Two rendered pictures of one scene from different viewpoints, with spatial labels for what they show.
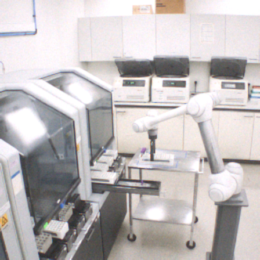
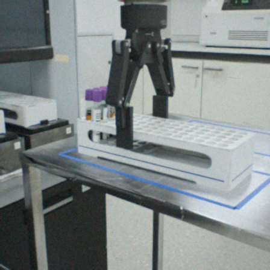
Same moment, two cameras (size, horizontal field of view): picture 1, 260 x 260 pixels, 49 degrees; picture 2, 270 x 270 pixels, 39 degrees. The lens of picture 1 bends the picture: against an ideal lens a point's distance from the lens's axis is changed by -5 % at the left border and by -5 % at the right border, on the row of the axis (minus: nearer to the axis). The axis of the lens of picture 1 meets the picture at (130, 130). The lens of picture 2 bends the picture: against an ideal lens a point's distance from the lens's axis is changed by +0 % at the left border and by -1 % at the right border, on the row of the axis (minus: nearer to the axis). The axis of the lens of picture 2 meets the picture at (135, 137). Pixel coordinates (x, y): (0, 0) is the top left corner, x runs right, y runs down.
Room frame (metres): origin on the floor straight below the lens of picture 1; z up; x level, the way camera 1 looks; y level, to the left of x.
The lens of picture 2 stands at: (1.84, -0.43, 1.04)
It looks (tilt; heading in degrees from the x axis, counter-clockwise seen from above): 16 degrees down; 24
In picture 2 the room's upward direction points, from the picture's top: straight up
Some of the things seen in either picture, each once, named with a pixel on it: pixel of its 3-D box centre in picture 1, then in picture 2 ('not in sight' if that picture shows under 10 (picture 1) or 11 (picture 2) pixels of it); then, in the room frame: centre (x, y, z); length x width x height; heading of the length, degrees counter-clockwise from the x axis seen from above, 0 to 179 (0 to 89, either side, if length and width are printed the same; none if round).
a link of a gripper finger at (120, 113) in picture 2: not in sight; (117, 113); (2.35, -0.18, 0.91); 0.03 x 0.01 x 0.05; 168
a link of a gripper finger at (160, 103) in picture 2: not in sight; (160, 114); (2.47, -0.20, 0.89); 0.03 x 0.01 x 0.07; 78
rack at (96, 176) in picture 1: (96, 177); not in sight; (2.12, 0.27, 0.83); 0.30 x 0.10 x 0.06; 77
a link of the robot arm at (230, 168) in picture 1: (232, 177); not in sight; (1.98, -0.76, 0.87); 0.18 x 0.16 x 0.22; 140
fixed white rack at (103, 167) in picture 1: (90, 168); not in sight; (2.30, 0.34, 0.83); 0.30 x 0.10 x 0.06; 77
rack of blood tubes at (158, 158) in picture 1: (156, 159); (159, 143); (2.41, -0.22, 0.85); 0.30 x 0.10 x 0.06; 78
